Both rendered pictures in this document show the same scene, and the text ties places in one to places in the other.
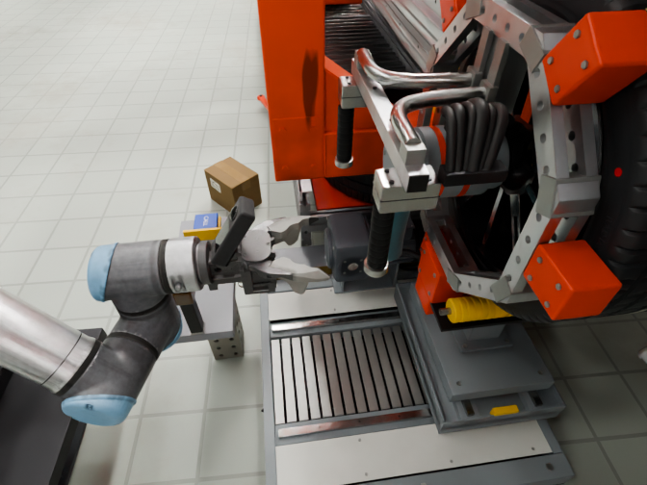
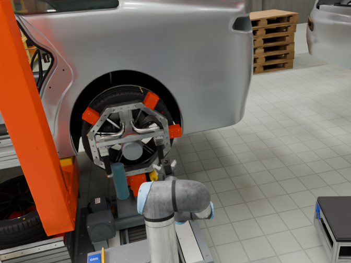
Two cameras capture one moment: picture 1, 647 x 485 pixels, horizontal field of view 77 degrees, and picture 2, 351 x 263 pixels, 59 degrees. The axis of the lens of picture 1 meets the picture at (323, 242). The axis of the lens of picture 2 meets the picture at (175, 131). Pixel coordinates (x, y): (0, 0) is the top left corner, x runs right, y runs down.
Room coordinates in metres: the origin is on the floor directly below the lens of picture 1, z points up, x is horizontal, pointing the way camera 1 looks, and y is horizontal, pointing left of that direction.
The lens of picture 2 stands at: (0.45, 1.63, 1.83)
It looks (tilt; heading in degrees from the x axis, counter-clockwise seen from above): 26 degrees down; 268
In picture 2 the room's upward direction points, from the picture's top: 6 degrees counter-clockwise
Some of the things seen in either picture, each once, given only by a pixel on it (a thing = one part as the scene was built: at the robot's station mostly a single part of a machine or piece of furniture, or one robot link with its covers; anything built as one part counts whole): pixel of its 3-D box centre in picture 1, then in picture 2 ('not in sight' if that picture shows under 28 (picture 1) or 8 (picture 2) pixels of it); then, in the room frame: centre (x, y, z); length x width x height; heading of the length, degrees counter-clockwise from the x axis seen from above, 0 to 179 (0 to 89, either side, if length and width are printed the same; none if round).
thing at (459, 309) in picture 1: (499, 305); (151, 169); (0.59, -0.42, 0.51); 0.29 x 0.06 x 0.06; 98
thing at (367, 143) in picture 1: (402, 112); (60, 172); (1.20, -0.25, 0.69); 0.52 x 0.17 x 0.35; 98
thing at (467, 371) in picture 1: (484, 308); (139, 187); (0.72, -0.47, 0.32); 0.40 x 0.30 x 0.28; 8
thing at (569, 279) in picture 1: (567, 279); (174, 131); (0.38, -0.35, 0.85); 0.09 x 0.08 x 0.07; 8
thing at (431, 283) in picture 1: (453, 277); (137, 180); (0.70, -0.34, 0.48); 0.16 x 0.12 x 0.17; 98
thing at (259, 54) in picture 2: not in sight; (250, 42); (-1.50, -4.61, 0.51); 1.43 x 1.00 x 1.02; 5
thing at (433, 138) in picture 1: (442, 162); (131, 144); (0.68, -0.23, 0.85); 0.21 x 0.14 x 0.14; 98
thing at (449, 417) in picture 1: (468, 343); (142, 205); (0.72, -0.47, 0.13); 0.50 x 0.36 x 0.10; 8
